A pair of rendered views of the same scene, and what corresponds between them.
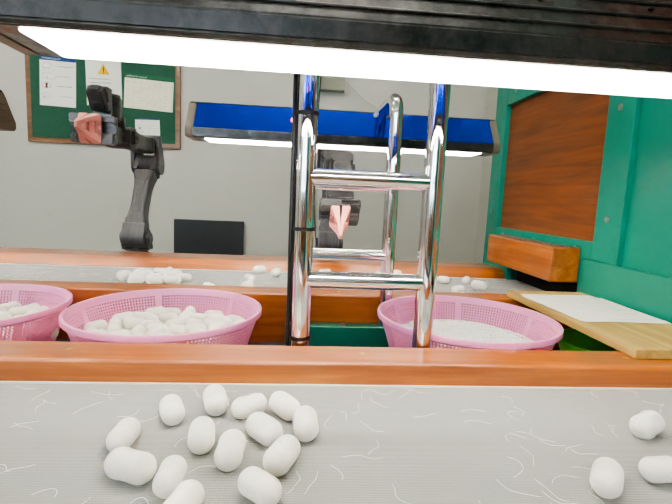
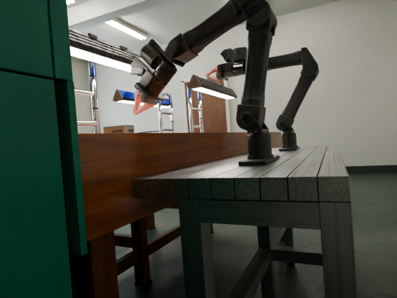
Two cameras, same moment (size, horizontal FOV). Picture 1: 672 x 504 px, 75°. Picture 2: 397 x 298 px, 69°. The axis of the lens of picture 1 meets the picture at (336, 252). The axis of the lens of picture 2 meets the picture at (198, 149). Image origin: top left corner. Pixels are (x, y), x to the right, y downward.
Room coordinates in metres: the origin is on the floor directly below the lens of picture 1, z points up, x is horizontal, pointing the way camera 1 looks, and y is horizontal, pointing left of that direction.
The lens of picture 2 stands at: (1.70, -0.72, 0.74)
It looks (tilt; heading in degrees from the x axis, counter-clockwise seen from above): 1 degrees down; 121
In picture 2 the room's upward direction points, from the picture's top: 4 degrees counter-clockwise
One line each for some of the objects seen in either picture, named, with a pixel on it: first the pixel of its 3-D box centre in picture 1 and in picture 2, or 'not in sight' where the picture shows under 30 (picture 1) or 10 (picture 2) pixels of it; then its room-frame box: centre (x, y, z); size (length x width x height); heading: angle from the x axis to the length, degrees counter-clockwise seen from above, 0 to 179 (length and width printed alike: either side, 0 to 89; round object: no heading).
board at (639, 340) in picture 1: (601, 317); not in sight; (0.67, -0.42, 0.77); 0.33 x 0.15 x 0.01; 5
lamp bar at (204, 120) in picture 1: (345, 129); (106, 51); (0.92, -0.01, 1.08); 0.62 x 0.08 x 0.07; 95
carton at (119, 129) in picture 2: not in sight; (119, 130); (1.21, -0.26, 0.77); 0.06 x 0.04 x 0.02; 5
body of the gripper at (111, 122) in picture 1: (98, 130); (227, 71); (1.10, 0.59, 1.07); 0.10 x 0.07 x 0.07; 96
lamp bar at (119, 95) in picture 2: not in sight; (146, 99); (0.28, 0.91, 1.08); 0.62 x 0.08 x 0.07; 95
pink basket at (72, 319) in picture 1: (168, 339); not in sight; (0.62, 0.24, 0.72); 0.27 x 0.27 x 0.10
